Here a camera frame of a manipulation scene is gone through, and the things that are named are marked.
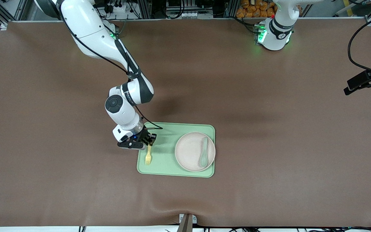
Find yellow plastic fork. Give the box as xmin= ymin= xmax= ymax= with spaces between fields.
xmin=145 ymin=144 xmax=153 ymax=166

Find beige round plate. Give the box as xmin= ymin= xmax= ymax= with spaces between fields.
xmin=175 ymin=132 xmax=216 ymax=172

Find light green rectangular tray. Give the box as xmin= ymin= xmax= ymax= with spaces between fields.
xmin=137 ymin=121 xmax=216 ymax=178

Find green plastic spoon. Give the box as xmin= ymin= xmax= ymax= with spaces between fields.
xmin=199 ymin=137 xmax=209 ymax=168

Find brown table mat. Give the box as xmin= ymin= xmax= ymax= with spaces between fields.
xmin=0 ymin=18 xmax=371 ymax=228

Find white connector strip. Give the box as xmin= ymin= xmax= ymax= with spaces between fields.
xmin=166 ymin=11 xmax=203 ymax=19

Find white power strip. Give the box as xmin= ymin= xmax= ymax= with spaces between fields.
xmin=106 ymin=2 xmax=129 ymax=14

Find orange snack packets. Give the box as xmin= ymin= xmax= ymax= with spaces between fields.
xmin=236 ymin=0 xmax=302 ymax=18

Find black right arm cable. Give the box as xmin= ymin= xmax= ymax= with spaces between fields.
xmin=58 ymin=0 xmax=164 ymax=131

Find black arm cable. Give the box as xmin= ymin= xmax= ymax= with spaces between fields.
xmin=348 ymin=18 xmax=371 ymax=78
xmin=58 ymin=0 xmax=164 ymax=131

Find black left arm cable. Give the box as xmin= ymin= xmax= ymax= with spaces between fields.
xmin=348 ymin=18 xmax=371 ymax=78

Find metal bracket mount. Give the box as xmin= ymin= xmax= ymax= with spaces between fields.
xmin=176 ymin=213 xmax=197 ymax=232

